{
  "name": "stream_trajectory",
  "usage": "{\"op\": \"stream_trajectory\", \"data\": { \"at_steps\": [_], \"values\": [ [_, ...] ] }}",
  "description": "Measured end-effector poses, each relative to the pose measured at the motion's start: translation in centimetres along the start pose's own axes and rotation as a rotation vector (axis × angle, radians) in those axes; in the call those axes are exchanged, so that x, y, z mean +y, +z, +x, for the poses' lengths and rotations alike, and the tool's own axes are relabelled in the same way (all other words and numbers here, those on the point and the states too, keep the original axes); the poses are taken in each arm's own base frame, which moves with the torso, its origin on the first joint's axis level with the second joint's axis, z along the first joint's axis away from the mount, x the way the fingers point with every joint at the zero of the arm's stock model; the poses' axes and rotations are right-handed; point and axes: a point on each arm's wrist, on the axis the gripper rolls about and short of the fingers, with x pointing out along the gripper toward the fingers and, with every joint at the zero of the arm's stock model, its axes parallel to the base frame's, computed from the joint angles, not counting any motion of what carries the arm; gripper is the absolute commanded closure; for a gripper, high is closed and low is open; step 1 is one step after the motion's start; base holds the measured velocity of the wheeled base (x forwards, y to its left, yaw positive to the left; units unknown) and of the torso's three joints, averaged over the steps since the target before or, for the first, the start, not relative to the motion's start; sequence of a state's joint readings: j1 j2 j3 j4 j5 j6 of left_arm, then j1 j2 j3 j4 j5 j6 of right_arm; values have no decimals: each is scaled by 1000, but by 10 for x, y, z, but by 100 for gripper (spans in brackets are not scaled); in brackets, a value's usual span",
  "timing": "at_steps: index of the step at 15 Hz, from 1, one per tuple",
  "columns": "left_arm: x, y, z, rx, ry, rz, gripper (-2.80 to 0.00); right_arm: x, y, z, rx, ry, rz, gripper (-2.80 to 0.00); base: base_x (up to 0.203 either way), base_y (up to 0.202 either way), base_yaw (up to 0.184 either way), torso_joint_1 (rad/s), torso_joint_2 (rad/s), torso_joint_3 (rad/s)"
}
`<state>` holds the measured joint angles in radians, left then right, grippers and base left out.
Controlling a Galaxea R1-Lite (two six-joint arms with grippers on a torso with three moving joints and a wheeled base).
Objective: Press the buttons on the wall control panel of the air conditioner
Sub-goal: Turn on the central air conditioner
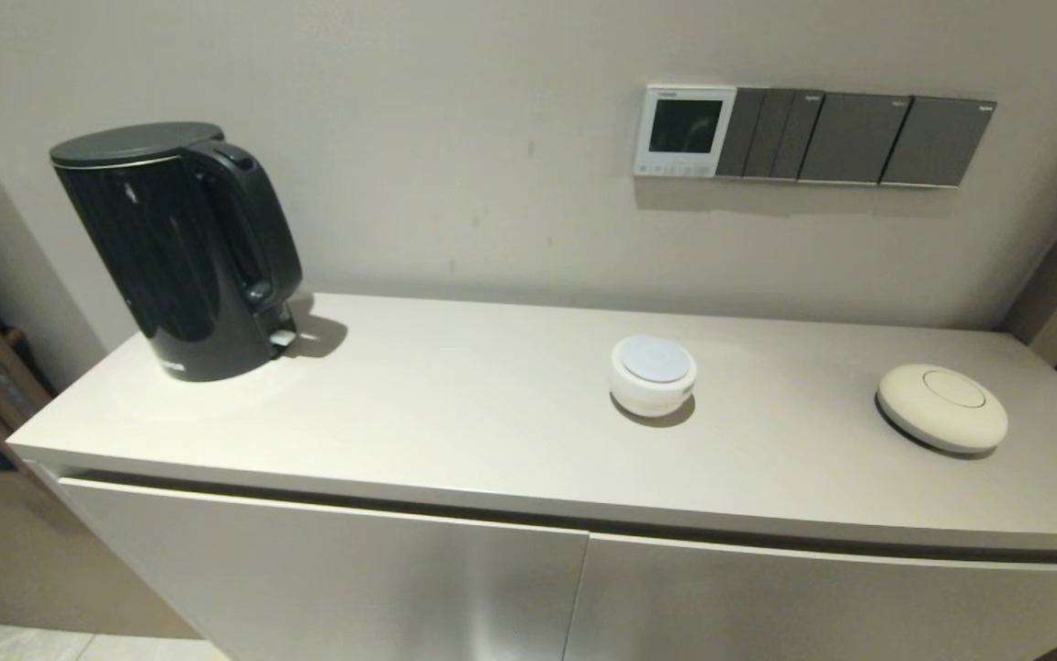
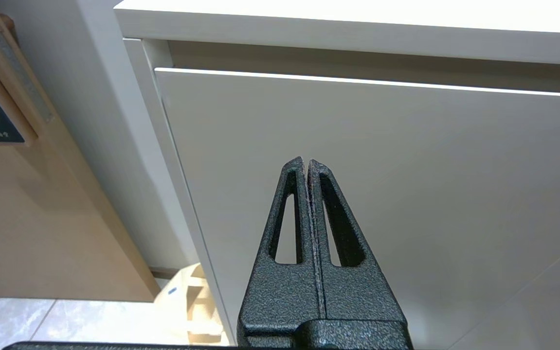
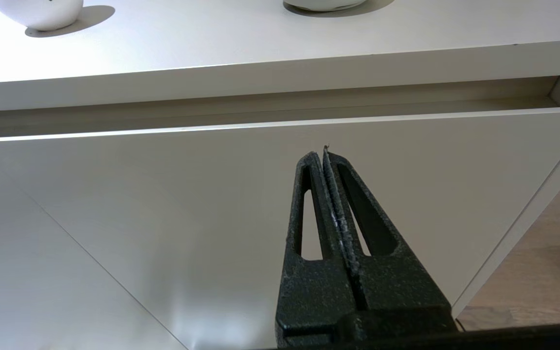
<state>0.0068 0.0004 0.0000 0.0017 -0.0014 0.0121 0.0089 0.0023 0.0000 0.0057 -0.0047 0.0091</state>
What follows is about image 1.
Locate white wall thermostat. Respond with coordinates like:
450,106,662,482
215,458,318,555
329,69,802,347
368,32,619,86
633,84,738,179

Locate light grey sideboard cabinet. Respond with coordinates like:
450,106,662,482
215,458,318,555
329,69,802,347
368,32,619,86
6,292,1057,661

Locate small white round speaker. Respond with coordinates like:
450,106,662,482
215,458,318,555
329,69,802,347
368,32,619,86
610,334,699,420

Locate black electric kettle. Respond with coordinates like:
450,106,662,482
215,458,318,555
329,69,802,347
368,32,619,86
49,121,304,384

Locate cream flat round device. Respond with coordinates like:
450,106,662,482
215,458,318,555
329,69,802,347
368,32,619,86
875,363,1009,455

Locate grey triple wall switch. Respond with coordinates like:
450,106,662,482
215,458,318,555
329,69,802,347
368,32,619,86
714,87,826,182

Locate grey single wall switch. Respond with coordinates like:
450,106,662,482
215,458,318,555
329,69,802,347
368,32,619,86
797,92,913,186
879,96,997,190

